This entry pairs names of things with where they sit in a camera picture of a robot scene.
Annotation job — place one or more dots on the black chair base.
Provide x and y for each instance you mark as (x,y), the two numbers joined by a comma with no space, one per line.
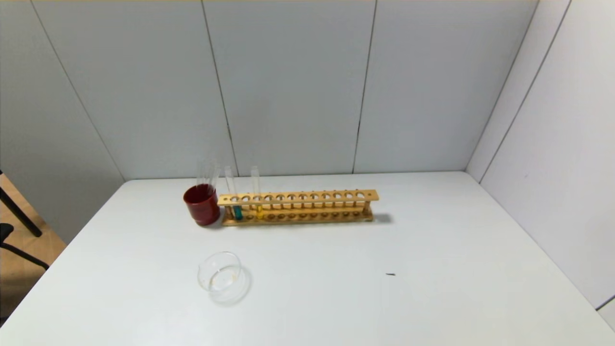
(24,255)

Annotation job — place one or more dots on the wooden test tube rack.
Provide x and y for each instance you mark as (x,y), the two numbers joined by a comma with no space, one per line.
(298,196)

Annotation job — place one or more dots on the black slanted chair leg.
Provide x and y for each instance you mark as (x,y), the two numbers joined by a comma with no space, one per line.
(21,216)

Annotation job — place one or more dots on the empty clear glass test tube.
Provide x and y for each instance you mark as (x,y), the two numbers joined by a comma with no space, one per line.
(215,175)
(203,174)

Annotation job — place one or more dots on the clear glass beaker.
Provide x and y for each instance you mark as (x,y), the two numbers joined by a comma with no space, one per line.
(218,276)

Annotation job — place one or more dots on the yellow-stained glass test tube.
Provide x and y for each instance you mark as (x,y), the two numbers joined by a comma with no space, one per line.
(259,211)

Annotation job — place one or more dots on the blue-stained glass test tube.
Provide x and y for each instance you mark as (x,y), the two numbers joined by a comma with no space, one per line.
(237,212)

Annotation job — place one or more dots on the red plastic cup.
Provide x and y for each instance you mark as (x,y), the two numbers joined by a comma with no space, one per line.
(202,206)

